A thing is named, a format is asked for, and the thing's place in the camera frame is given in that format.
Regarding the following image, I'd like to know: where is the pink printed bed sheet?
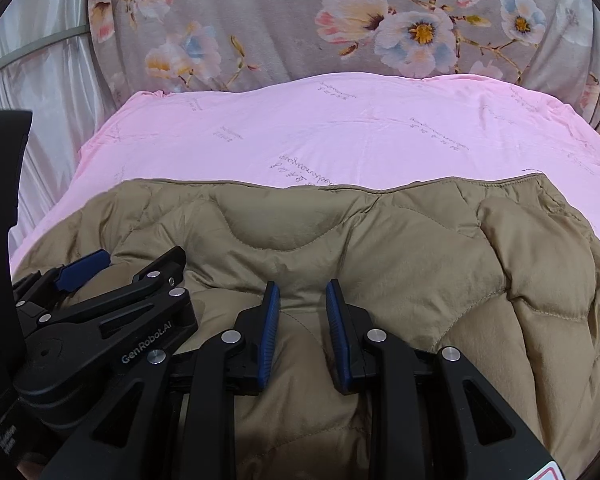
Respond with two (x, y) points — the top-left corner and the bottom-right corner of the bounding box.
(9, 72), (600, 272)

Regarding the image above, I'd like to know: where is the grey metal rail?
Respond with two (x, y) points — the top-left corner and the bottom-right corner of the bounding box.
(0, 26), (90, 82)

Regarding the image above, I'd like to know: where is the white satin curtain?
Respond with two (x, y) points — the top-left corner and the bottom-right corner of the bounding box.
(0, 0), (122, 243)

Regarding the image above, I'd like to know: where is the grey floral blanket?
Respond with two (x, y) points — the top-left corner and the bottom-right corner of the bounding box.
(87, 0), (600, 137)

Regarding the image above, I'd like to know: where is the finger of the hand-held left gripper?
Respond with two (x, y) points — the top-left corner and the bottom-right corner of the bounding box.
(17, 245), (200, 388)
(11, 248), (114, 313)

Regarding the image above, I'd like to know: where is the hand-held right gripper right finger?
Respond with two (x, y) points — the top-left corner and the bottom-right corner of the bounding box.
(325, 278), (557, 480)

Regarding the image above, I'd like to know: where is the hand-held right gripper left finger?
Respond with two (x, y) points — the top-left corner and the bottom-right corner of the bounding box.
(42, 280), (281, 480)

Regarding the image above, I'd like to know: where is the olive quilted jacket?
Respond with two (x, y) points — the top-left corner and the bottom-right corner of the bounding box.
(12, 172), (600, 480)

